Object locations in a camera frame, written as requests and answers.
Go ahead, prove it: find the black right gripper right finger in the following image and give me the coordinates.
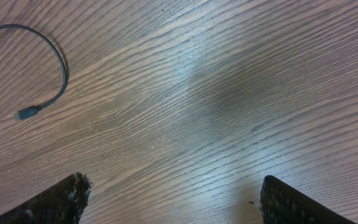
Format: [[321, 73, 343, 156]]
[[259, 175, 356, 224]]

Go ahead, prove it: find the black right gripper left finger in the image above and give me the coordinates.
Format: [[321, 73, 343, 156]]
[[0, 172, 91, 224]]

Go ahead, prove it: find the black thin usb cable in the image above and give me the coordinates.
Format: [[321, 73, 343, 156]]
[[0, 24, 69, 121]]

